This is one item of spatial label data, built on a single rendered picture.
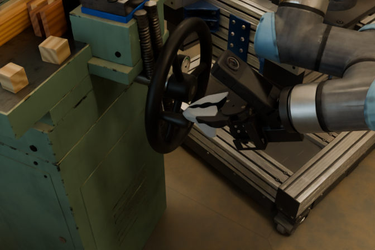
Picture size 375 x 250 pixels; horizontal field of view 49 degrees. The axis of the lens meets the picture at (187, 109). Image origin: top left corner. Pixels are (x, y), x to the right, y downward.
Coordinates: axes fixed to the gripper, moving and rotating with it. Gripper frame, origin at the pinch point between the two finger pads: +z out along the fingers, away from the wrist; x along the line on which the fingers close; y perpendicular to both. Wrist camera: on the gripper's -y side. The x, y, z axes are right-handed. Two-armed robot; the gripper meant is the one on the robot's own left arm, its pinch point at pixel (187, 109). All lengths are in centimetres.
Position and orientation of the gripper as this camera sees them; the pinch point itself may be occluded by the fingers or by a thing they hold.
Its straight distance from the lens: 73.6
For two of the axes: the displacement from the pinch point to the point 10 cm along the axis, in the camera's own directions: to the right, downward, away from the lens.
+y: 4.6, 7.5, 4.8
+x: 4.2, -6.6, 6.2
